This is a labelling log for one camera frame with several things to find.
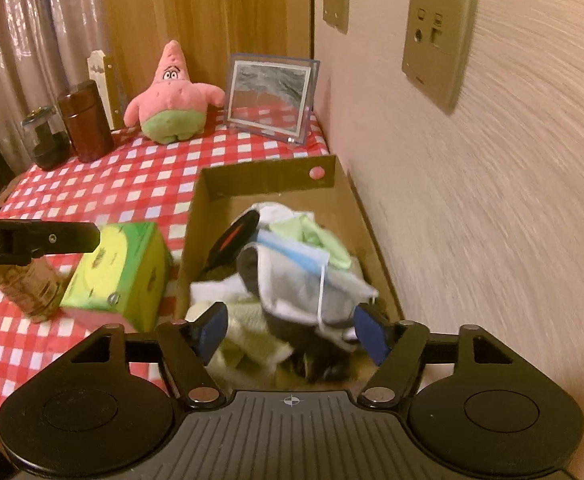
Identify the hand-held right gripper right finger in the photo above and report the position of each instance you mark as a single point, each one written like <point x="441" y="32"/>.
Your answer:
<point x="372" y="332"/>

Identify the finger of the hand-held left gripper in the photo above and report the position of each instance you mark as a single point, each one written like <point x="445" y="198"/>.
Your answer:
<point x="71" y="237"/>

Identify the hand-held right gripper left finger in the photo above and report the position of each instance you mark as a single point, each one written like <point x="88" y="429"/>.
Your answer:
<point x="211" y="332"/>

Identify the cream fluffy towel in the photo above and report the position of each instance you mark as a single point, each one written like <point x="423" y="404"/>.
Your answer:
<point x="252" y="345"/>

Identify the black cloth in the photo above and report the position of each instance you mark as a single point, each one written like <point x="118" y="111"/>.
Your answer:
<point x="292" y="327"/>

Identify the white and blue face mask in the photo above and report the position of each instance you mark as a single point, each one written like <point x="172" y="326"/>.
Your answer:
<point x="302" y="285"/>

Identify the black band with red stripe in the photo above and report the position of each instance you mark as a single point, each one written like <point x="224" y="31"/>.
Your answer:
<point x="234" y="237"/>

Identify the pale green cloth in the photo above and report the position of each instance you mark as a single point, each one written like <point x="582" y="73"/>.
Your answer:
<point x="317" y="240"/>

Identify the brown cardboard box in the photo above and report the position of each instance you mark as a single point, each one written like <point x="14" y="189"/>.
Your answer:
<point x="272" y="180"/>

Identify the nut jar with gold lid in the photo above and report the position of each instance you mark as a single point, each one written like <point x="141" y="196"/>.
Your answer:
<point x="31" y="285"/>

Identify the green tissue box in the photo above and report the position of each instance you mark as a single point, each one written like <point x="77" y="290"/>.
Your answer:
<point x="116" y="270"/>

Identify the red checkered tablecloth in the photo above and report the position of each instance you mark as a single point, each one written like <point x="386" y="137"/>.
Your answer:
<point x="136" y="180"/>

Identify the dark glass jar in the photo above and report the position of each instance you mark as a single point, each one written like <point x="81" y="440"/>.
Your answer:
<point x="46" y="145"/>

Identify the brown wooden canister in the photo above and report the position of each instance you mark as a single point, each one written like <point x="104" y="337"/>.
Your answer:
<point x="86" y="125"/>

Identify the white wooden chair back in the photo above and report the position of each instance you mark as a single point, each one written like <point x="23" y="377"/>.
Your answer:
<point x="100" y="75"/>

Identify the pink starfish plush toy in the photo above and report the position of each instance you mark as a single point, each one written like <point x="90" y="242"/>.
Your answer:
<point x="171" y="100"/>

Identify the beige patterned curtain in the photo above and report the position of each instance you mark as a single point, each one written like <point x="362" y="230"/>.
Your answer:
<point x="31" y="35"/>

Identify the wooden wardrobe panel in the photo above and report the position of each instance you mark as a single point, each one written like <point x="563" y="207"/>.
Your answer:
<point x="206" y="10"/>

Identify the clear acrylic picture frame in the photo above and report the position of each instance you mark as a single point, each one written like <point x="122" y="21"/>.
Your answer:
<point x="269" y="97"/>

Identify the gold wall socket plate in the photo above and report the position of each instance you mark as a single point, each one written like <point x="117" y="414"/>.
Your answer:
<point x="437" y="40"/>

